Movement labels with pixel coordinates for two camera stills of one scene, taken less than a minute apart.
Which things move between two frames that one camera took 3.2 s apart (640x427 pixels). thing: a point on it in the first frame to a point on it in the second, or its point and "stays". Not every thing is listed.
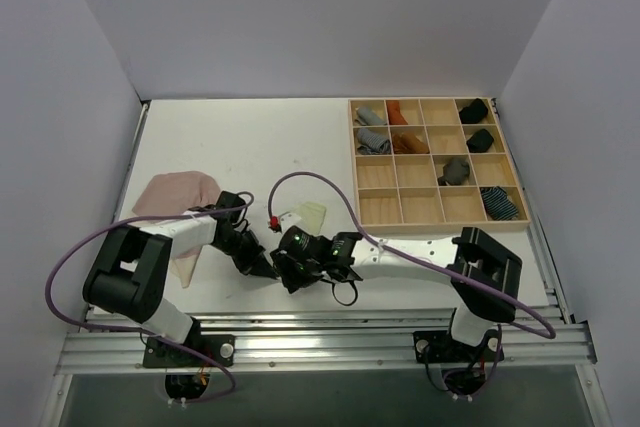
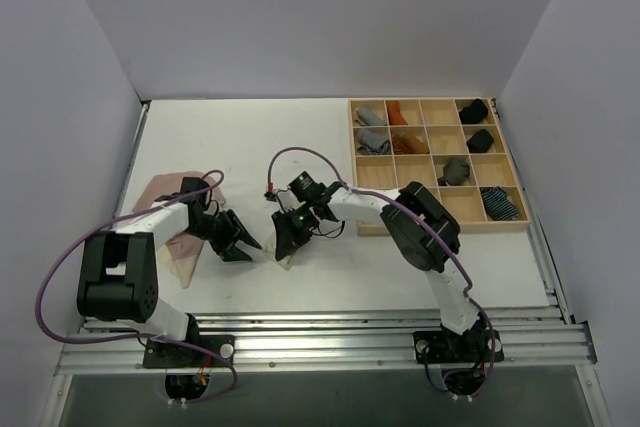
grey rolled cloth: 367,117 stays
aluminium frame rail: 327,339 stays
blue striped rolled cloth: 498,206 stays
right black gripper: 285,267 to 291,220
